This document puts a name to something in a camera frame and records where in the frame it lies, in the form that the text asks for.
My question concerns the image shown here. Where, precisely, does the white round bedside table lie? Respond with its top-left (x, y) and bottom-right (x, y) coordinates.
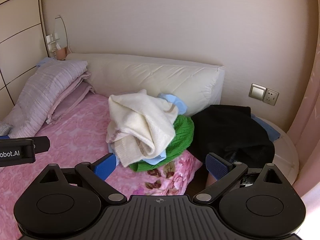
top-left (260, 118), bottom-right (299, 185)

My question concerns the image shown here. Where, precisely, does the cream knit sweater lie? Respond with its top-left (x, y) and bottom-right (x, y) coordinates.
top-left (105, 88), bottom-right (180, 168)

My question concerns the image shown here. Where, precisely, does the pink curtain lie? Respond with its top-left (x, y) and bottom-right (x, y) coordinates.
top-left (286, 62), bottom-right (320, 205)

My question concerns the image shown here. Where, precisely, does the blue cloth under garment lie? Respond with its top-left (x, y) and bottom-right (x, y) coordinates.
top-left (251, 114), bottom-right (280, 142)

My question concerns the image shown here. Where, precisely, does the pink rose blanket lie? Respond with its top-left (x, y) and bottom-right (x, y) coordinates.
top-left (1, 93), bottom-right (202, 239)

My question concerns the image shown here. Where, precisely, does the black garment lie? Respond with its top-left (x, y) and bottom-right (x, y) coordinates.
top-left (187, 105), bottom-right (275, 168)

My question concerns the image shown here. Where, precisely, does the light blue garment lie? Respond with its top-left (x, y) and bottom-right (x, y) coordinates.
top-left (107, 93), bottom-right (188, 164)

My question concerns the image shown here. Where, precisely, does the round vanity mirror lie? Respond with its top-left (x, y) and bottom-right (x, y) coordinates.
top-left (54, 15), bottom-right (68, 53)

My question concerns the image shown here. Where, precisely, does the cream wardrobe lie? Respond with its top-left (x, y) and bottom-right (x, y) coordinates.
top-left (1, 0), bottom-right (49, 118)

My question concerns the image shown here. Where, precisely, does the green knit garment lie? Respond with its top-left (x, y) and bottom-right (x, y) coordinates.
top-left (129, 115), bottom-right (194, 172)

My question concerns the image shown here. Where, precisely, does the pink folded blanket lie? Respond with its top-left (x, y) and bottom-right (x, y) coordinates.
top-left (46, 72), bottom-right (94, 124)

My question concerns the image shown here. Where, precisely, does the wall switch and socket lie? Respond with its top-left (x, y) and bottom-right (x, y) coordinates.
top-left (248, 83), bottom-right (279, 106)

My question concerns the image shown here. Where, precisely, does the lilac striped quilt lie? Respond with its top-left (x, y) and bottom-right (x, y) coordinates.
top-left (4, 60), bottom-right (87, 138)

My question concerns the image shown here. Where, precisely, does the cream padded headboard cushion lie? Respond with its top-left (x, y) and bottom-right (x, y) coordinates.
top-left (66, 53), bottom-right (226, 116)

